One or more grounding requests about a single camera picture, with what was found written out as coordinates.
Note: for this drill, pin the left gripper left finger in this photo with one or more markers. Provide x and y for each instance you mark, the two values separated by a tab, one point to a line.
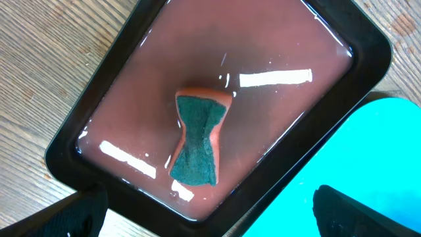
81	214

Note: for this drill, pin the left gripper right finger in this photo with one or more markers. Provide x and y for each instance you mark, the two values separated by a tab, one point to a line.
348	217

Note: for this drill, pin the red and green sponge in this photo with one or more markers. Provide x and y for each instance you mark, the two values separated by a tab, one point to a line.
201	113

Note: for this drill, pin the teal plastic tray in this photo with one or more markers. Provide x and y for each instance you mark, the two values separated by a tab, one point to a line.
373	157

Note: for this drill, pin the black red-lined tray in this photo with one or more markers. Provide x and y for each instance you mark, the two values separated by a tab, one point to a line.
287	71

